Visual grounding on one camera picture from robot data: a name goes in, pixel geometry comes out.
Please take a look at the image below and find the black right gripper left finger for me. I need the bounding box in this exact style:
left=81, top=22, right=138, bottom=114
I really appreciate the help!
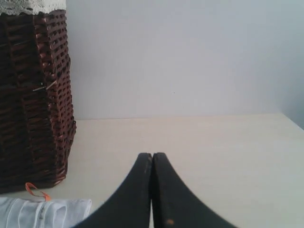
left=76, top=153, right=152, bottom=228

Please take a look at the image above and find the grey floral basket liner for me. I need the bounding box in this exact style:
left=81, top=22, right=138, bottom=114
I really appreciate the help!
left=0, top=0, right=67, bottom=15

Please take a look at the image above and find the orange neck label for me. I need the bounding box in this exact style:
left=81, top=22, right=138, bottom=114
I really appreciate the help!
left=25, top=182, right=51, bottom=201

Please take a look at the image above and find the dark brown wicker basket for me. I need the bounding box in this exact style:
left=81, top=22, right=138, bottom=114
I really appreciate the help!
left=0, top=9, right=76, bottom=193

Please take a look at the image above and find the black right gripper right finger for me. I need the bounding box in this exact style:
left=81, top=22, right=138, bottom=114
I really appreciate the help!
left=152, top=152, right=235, bottom=228

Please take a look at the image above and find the white t-shirt with red lettering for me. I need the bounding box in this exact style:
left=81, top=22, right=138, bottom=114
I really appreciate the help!
left=0, top=197, right=92, bottom=228

